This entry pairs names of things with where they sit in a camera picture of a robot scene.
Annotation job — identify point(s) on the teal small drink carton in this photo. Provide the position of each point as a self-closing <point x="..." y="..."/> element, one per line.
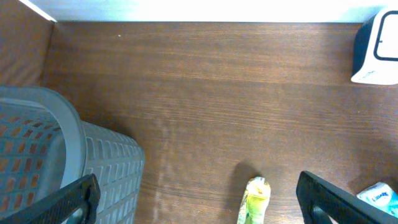
<point x="381" y="196"/>

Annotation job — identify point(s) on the white barcode scanner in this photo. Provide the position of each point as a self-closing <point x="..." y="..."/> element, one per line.
<point x="375" y="50"/>

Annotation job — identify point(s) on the green orange juice carton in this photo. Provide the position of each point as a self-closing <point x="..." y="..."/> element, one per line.
<point x="254" y="202"/>

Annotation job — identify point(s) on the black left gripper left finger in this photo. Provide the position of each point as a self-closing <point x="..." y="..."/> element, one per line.
<point x="77" y="202"/>

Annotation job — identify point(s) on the dark grey plastic basket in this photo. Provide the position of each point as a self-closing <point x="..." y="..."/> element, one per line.
<point x="46" y="146"/>

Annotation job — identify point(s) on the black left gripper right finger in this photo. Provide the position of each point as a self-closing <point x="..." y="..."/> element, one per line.
<point x="323" y="202"/>

